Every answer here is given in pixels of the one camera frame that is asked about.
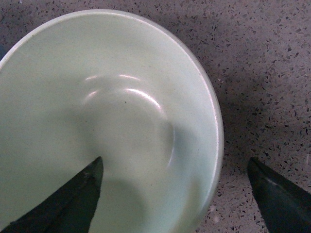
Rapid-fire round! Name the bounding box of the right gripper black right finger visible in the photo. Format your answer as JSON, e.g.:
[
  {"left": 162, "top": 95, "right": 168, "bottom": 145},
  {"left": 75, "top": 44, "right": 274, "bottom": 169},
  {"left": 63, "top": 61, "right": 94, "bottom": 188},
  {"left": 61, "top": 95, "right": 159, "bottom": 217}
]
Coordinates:
[{"left": 247, "top": 157, "right": 311, "bottom": 233}]

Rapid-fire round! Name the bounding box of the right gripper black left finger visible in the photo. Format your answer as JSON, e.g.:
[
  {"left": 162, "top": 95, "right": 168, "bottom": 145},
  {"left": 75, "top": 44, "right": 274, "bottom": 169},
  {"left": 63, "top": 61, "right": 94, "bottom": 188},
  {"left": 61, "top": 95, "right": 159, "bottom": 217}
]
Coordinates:
[{"left": 2, "top": 156, "right": 104, "bottom": 233}]

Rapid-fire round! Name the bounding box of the green plastic bowl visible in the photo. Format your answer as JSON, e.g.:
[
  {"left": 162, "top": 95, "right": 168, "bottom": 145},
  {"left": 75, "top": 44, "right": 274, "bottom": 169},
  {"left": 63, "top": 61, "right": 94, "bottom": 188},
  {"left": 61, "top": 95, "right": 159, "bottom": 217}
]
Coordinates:
[{"left": 0, "top": 10, "right": 224, "bottom": 233}]

